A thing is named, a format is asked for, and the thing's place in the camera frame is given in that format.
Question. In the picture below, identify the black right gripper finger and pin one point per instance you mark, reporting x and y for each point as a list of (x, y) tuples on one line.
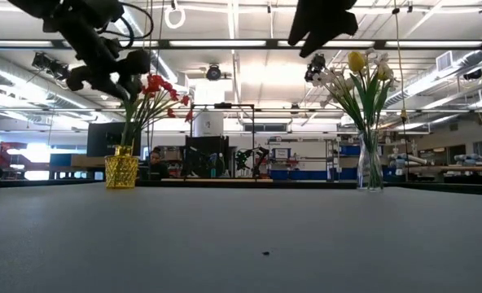
[(304, 28), (334, 28)]

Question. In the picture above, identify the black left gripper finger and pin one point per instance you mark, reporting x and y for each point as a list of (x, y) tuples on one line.
[(133, 83), (110, 89)]

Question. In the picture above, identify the red artificial flower bunch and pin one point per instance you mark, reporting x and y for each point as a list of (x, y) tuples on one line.
[(155, 83)]

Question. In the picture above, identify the black background robot arm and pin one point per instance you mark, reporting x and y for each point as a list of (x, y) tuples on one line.
[(261, 156)]

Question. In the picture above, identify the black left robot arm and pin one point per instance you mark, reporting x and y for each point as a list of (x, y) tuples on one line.
[(82, 16)]

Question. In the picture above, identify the yellow faceted glass vase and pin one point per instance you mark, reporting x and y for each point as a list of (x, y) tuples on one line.
[(121, 173)]

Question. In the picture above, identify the clear glass vase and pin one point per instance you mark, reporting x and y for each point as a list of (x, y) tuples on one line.
[(370, 177)]

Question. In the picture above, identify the black ceiling mounted device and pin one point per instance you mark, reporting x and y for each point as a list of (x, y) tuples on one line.
[(49, 65)]

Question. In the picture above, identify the black monitor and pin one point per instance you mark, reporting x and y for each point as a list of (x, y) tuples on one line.
[(102, 140)]

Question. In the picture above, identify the black round ceiling lamp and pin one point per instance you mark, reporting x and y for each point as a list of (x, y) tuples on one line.
[(213, 73)]

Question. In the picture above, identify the person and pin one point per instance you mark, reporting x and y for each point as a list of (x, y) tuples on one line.
[(156, 164)]

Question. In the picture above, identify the black screen panel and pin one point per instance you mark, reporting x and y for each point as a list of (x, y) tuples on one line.
[(204, 154)]

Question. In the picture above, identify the blue storage bin row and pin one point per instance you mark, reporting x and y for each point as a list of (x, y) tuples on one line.
[(306, 175)]

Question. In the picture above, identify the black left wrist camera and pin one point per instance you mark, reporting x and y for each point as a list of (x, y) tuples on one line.
[(133, 63)]

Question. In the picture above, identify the black overhead frame bar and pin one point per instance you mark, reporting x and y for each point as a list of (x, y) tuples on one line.
[(271, 44)]

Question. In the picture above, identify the black camera on rig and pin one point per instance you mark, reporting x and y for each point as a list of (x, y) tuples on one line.
[(316, 65)]

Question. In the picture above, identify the black metal frame stand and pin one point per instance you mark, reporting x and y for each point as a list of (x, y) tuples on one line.
[(222, 105)]

